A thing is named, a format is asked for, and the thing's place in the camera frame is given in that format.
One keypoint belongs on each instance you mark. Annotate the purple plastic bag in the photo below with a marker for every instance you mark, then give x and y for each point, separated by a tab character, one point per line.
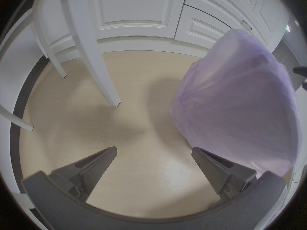
215	128

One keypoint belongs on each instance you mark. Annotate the white chair grey cushions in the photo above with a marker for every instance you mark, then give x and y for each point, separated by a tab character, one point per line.
96	56

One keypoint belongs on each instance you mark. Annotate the white trash bin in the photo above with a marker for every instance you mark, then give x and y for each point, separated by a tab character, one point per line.
239	80

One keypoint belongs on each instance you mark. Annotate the white wardrobe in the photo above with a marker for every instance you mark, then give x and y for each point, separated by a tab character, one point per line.
134	6

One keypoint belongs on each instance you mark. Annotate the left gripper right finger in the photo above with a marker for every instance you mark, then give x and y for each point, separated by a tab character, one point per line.
223	176

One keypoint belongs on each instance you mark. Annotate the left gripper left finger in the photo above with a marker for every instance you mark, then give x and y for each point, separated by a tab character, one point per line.
91	171

